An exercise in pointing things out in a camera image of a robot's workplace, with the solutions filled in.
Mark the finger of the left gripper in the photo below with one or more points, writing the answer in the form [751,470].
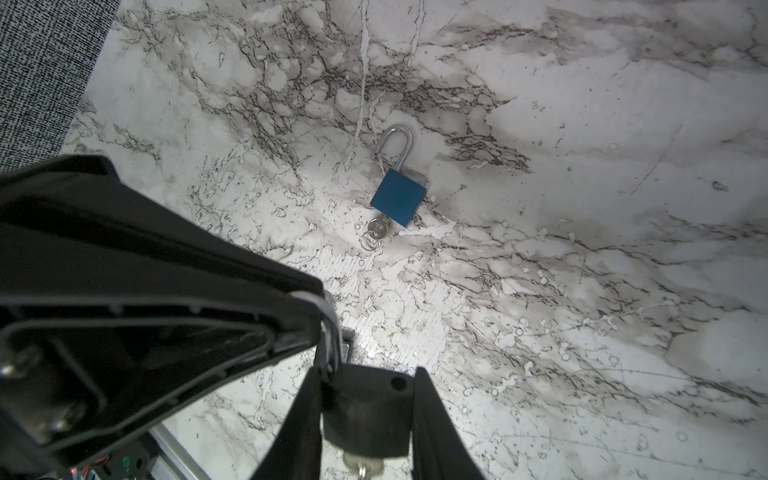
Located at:
[79,380]
[81,197]

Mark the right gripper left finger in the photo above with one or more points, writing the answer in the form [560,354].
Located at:
[297,449]

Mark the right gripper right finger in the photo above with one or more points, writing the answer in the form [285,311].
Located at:
[438,452]

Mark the small black padlock top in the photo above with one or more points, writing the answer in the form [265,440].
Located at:
[366,411]

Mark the blue padlock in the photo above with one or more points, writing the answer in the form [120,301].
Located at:
[398,197]

